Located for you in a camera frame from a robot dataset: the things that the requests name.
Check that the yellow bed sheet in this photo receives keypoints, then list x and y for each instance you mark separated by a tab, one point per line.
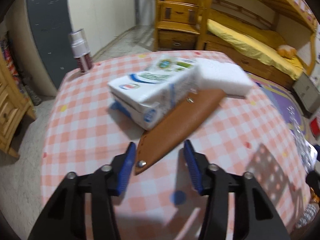
255	49

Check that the grey nightstand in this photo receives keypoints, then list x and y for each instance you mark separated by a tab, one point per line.
307	93

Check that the crumpled silver foil wrapper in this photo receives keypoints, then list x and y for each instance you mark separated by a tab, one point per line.
307	153

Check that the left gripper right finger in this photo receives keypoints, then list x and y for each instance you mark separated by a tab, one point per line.
255	216

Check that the colourful oval rug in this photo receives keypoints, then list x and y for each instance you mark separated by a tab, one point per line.
282	100

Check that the white foam block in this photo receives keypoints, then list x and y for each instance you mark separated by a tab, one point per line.
229	77

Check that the white wardrobe with dots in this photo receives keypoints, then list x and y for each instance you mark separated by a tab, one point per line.
51	21

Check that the white milk carton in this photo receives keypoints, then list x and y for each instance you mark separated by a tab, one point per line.
149	95

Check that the pink checkered tablecloth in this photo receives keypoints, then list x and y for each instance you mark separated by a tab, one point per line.
85	132

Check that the red trash bin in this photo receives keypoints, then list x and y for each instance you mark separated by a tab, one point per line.
315	126

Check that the clear spray bottle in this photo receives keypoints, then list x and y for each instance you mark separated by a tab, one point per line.
81	50

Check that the wooden stair drawers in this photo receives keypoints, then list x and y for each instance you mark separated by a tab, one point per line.
180	24

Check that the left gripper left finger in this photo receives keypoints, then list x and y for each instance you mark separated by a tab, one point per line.
63	217

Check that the brown leather sheath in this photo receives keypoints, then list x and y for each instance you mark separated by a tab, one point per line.
176	126

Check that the orange plush toy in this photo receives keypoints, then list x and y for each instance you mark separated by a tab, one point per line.
286	51

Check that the wooden bunk bed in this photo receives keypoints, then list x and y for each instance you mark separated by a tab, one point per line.
272	22

